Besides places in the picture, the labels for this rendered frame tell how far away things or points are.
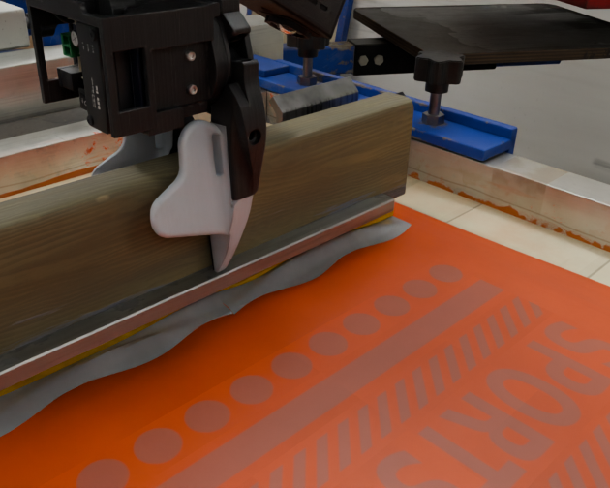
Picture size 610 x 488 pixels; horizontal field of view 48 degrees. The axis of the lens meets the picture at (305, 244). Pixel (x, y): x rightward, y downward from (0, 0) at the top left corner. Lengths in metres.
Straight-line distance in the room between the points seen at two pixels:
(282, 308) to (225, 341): 0.05
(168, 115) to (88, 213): 0.06
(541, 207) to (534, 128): 2.03
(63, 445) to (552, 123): 2.32
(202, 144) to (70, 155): 0.28
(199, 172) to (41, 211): 0.08
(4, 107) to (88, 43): 0.35
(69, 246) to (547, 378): 0.26
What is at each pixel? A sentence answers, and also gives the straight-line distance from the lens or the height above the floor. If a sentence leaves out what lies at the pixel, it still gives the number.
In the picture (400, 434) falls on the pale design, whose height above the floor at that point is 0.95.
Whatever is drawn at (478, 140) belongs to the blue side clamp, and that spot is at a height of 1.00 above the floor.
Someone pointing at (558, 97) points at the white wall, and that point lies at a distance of 2.52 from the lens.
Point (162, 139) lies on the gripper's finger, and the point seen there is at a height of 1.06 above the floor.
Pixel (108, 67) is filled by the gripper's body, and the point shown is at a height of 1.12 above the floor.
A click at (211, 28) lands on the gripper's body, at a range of 0.34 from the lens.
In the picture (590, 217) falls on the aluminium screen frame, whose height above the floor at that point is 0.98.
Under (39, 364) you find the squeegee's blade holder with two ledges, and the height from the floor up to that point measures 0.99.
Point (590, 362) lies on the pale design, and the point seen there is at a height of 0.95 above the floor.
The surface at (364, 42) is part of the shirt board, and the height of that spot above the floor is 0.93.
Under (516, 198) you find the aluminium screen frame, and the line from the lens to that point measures 0.57.
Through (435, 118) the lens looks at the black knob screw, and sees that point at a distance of 0.62.
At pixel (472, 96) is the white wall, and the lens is 2.69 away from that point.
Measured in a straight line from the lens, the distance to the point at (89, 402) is 0.38.
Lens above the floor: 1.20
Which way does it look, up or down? 29 degrees down
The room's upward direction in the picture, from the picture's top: 2 degrees clockwise
